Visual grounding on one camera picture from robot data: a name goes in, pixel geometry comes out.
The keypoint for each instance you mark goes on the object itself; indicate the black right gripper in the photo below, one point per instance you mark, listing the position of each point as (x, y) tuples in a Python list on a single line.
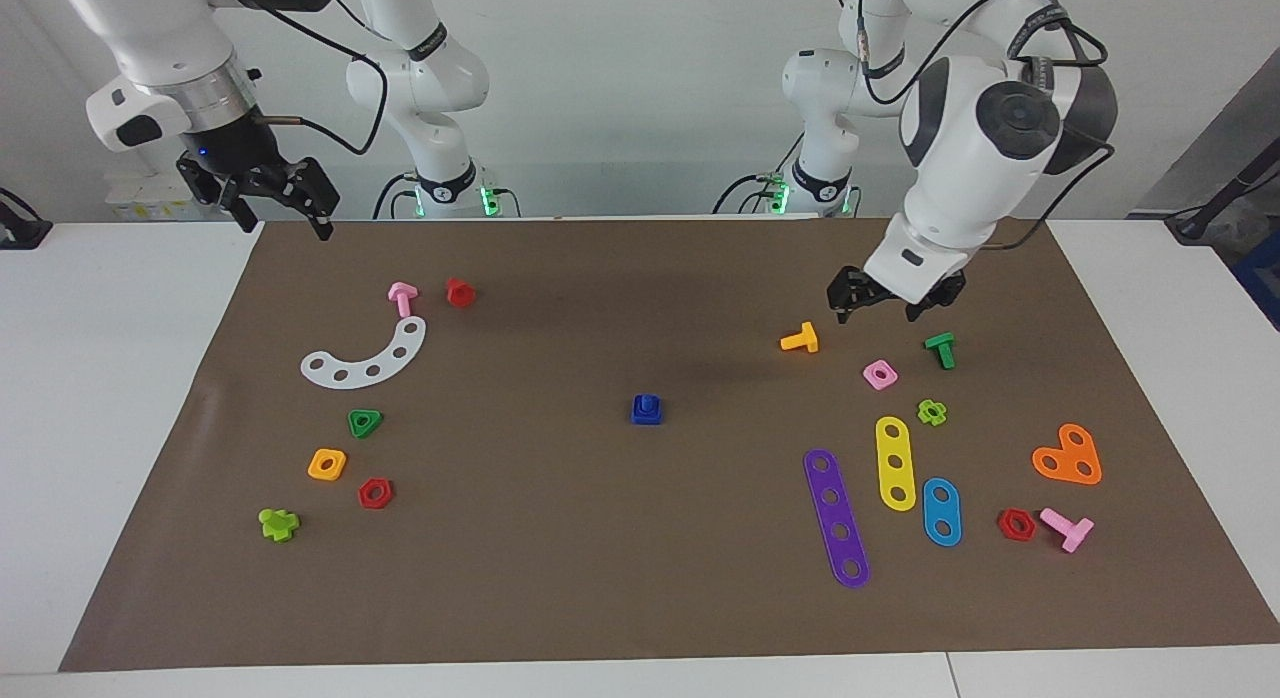
[(245, 158)]

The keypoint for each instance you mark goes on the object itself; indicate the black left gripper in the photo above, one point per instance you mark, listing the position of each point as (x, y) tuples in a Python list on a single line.
[(870, 290)]

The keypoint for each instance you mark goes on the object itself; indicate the blue square toy nut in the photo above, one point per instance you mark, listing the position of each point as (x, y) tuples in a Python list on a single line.
[(640, 418)]

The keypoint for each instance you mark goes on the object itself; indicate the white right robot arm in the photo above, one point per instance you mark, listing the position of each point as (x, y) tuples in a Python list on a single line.
[(160, 38)]

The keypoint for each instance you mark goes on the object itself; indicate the green toy screw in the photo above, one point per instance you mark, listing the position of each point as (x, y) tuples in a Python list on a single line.
[(943, 350)]

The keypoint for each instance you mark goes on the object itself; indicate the pink square toy nut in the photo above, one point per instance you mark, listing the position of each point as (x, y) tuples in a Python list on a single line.
[(889, 382)]

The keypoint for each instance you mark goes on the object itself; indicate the orange toy screw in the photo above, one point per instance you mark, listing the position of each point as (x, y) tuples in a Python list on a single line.
[(805, 340)]

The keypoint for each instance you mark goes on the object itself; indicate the lime cross toy nut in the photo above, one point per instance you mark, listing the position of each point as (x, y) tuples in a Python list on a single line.
[(941, 411)]

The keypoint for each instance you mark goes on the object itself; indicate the small pink toy screw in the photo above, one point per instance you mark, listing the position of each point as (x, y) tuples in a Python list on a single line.
[(403, 300)]

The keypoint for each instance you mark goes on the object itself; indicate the red toy screw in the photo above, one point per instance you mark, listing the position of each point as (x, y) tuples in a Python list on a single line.
[(460, 294)]

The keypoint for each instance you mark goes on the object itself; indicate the green triangle toy nut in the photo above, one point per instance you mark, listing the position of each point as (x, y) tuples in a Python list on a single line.
[(374, 418)]

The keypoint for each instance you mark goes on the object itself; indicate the orange square toy nut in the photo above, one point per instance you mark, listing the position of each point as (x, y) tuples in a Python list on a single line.
[(316, 469)]

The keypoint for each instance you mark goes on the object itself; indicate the red hexagon toy nut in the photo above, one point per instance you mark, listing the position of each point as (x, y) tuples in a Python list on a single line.
[(1029, 530), (386, 498)]

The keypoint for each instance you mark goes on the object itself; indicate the large pink toy screw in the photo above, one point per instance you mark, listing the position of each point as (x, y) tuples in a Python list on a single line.
[(1075, 531)]

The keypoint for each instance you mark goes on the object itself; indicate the lime cross toy screw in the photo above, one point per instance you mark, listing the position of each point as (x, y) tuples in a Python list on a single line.
[(278, 525)]

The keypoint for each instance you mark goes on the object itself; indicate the yellow three-hole strip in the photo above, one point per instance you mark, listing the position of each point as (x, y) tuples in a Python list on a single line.
[(895, 445)]

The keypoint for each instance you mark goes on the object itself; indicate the white curved perforated strip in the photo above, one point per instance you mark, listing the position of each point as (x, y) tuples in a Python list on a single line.
[(386, 364)]

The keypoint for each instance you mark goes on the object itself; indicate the purple four-hole strip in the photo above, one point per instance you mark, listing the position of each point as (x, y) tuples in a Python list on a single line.
[(835, 513)]

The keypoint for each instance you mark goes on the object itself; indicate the blue two-hole strip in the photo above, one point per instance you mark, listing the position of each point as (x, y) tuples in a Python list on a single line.
[(941, 512)]

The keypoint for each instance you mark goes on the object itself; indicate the orange heart plate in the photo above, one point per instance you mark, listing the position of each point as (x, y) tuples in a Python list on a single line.
[(1066, 456)]

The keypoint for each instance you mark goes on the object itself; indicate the black table clamp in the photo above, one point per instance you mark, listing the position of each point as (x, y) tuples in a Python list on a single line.
[(20, 230)]

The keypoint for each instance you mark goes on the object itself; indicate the brown table mat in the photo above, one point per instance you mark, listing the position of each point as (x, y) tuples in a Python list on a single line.
[(620, 538)]

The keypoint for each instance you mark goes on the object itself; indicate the black tripod stand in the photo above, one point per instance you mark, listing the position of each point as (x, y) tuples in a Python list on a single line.
[(1225, 193)]

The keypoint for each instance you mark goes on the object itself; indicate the blue crate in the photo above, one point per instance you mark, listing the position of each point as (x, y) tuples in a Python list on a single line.
[(1262, 278)]

